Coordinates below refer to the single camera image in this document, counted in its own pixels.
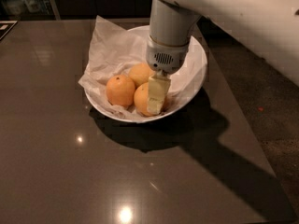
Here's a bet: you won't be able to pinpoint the orange fruit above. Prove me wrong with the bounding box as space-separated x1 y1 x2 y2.
134 82 167 117
128 63 154 88
106 75 135 107

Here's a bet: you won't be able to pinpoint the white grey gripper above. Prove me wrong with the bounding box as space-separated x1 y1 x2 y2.
146 0 200 115

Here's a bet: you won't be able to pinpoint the white ceramic bowl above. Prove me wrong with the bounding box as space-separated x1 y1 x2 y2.
83 24 208 124

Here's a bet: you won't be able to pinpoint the white crumpled paper liner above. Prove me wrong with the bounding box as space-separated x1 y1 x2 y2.
78 15 195 121

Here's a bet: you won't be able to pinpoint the clear containers in background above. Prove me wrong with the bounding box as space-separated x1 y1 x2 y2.
0 0 53 16

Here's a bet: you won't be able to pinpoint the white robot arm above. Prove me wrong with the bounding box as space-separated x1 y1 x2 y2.
146 0 299 113

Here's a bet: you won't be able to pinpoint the black white object table corner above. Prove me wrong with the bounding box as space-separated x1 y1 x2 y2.
0 21 18 41

